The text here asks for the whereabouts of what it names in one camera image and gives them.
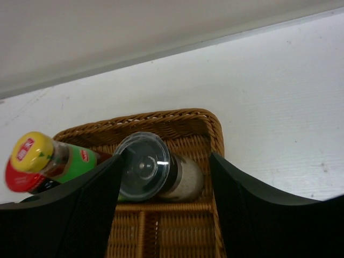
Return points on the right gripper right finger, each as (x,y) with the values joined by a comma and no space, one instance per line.
(258,220)

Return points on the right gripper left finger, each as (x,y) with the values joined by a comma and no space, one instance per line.
(71,220)

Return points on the red lid sauce jar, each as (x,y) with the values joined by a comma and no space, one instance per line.
(34,184)

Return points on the green label yellow cap bottle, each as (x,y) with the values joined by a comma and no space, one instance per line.
(37,153)

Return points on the grey lid white shaker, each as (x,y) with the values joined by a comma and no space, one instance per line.
(152,170)

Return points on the brown wicker divided basket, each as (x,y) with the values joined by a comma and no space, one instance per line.
(156,228)

